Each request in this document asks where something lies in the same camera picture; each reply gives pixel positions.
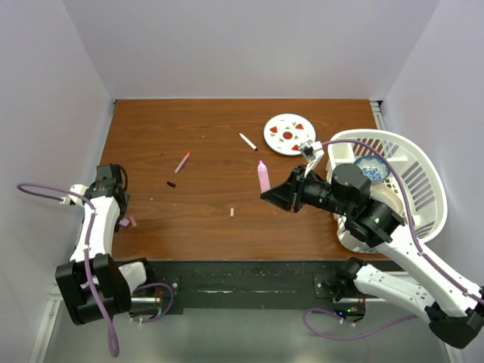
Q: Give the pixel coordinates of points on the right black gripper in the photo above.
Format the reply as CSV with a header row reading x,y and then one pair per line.
x,y
289,196

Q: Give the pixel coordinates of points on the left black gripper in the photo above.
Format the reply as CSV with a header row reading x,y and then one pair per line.
x,y
118,218

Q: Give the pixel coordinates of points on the pink highlighter pen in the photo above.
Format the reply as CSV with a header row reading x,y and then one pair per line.
x,y
263,177

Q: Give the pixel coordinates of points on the pink highlighter cap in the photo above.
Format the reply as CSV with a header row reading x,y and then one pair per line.
x,y
126,222

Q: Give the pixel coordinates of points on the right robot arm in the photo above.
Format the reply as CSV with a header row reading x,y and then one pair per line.
x,y
450,304

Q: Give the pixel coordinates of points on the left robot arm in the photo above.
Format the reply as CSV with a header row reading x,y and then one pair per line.
x,y
105,202

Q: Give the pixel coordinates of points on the white pen black tip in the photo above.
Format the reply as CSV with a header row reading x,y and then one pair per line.
x,y
248,141

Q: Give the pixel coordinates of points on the pink pen red tip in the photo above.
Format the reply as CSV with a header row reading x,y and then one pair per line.
x,y
182,162

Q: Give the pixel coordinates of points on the white strawberry pattern plate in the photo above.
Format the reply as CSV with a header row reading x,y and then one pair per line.
x,y
285,132

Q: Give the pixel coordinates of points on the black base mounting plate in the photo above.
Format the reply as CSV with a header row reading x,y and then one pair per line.
x,y
251,284

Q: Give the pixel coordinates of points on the beige plate in rack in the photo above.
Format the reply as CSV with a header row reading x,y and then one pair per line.
x,y
383,199

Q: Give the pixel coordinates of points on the blue white bowl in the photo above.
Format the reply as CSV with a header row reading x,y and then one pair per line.
x,y
373,167

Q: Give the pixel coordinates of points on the white plastic dish rack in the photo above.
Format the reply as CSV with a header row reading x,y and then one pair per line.
x,y
412,174

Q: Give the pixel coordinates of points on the aluminium frame rail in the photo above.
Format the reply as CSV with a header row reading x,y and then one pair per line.
x,y
378,115

